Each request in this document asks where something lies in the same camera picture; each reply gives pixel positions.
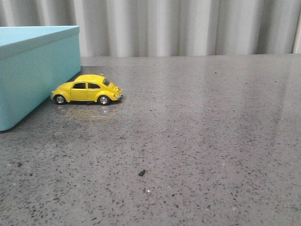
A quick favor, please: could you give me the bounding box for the yellow toy beetle car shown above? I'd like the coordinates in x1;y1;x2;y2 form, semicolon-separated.
51;74;122;105

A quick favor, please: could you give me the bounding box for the light blue storage box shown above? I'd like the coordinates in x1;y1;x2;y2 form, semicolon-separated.
0;26;81;131

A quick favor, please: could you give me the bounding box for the small black debris piece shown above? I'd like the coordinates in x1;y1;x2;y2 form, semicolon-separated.
138;169;145;176

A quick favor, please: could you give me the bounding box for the white pleated curtain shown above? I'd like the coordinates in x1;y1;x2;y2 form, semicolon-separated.
0;0;301;57

